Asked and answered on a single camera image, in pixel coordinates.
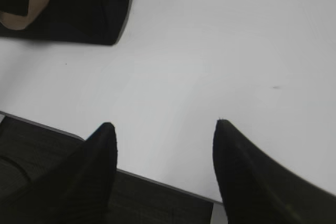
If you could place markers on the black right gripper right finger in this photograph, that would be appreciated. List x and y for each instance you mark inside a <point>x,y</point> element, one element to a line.
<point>256,189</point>

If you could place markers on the black canvas tote bag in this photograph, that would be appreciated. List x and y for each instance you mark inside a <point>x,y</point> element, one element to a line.
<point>88,21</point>

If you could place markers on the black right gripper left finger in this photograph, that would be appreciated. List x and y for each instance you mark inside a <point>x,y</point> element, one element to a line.
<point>75,191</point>

